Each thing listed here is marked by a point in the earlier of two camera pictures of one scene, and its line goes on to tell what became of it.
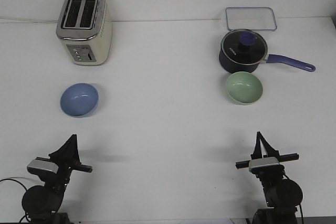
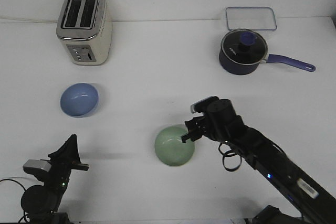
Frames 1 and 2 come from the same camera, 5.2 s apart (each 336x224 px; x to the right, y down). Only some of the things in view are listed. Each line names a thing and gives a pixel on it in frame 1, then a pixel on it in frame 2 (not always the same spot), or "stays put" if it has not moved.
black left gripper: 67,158 stays put
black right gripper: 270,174 → 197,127
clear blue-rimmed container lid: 256,18 stays put
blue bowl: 79,99 stays put
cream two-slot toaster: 83,24 stays put
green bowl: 244,87 → 169,148
